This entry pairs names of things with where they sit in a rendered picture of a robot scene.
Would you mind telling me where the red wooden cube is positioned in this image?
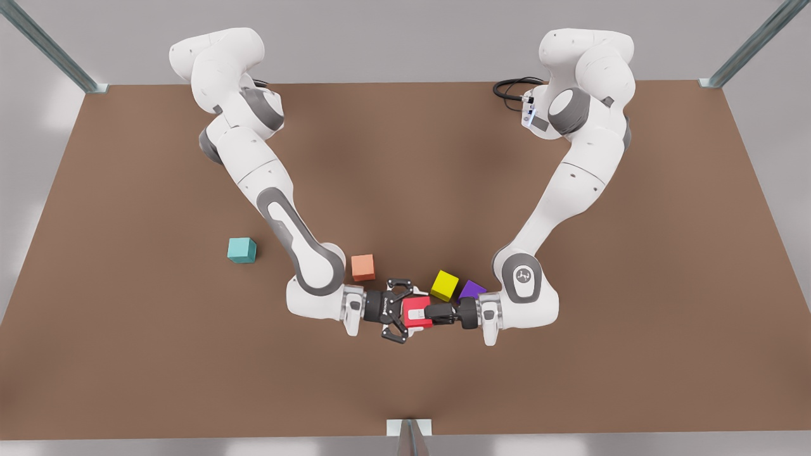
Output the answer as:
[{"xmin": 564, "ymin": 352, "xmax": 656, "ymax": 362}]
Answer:
[{"xmin": 402, "ymin": 294, "xmax": 434, "ymax": 329}]

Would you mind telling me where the yellow wooden cube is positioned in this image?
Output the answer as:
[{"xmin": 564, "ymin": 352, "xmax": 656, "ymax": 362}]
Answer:
[{"xmin": 430, "ymin": 270, "xmax": 460, "ymax": 303}]

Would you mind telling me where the teal wooden cube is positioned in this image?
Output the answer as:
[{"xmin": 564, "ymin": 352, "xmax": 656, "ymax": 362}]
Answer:
[{"xmin": 227, "ymin": 237, "xmax": 258, "ymax": 265}]

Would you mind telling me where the silver frame post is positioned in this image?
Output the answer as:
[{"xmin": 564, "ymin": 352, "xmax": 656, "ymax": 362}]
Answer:
[
  {"xmin": 698, "ymin": 0, "xmax": 811, "ymax": 89},
  {"xmin": 0, "ymin": 0, "xmax": 109, "ymax": 94},
  {"xmin": 386, "ymin": 418, "xmax": 433, "ymax": 456}
]

